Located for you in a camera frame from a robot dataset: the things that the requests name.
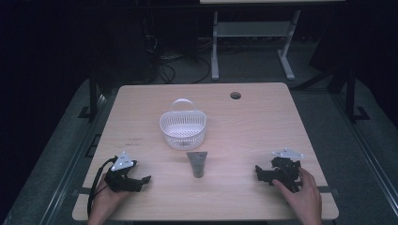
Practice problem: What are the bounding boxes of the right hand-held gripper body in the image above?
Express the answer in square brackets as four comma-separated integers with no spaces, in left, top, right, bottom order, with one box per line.
[258,147,305,193]

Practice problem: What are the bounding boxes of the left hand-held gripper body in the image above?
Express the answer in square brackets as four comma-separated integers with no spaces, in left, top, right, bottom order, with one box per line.
[103,151,145,193]

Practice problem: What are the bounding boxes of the white plastic basket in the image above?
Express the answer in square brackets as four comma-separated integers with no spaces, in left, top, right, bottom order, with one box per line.
[159,97,207,152]

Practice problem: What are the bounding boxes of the person's left hand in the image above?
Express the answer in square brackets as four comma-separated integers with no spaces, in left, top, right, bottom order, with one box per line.
[92,173,132,214]

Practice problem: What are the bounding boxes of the person's right hand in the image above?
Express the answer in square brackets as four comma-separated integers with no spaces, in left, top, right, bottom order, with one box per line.
[271,167,323,219]

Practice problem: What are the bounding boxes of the black metal stand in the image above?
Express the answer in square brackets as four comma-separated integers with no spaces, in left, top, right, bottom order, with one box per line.
[78,67,106,121]
[342,67,371,124]

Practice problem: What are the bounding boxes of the black cable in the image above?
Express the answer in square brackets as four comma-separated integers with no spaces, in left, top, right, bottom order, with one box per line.
[86,157,117,218]

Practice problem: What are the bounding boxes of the floor cables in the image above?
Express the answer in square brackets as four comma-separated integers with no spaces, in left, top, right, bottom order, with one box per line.
[145,34,214,84]

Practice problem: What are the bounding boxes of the grey metal table frame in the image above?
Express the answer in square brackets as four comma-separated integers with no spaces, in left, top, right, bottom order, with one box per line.
[210,9,302,82]

